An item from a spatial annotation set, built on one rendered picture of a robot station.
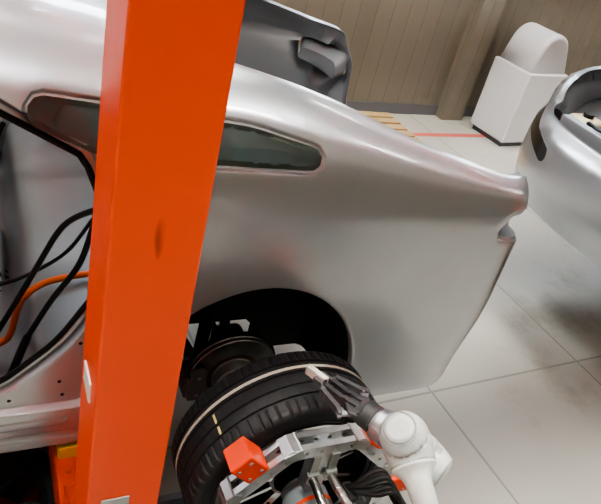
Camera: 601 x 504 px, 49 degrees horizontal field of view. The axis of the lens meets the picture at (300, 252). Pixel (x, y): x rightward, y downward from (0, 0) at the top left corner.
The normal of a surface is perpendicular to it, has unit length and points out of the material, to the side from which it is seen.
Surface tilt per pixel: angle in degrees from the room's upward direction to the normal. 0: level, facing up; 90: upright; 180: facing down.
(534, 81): 90
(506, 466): 0
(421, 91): 90
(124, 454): 90
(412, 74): 90
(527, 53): 80
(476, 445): 0
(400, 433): 37
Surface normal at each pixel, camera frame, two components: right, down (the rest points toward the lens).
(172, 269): 0.37, 0.58
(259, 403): -0.22, -0.70
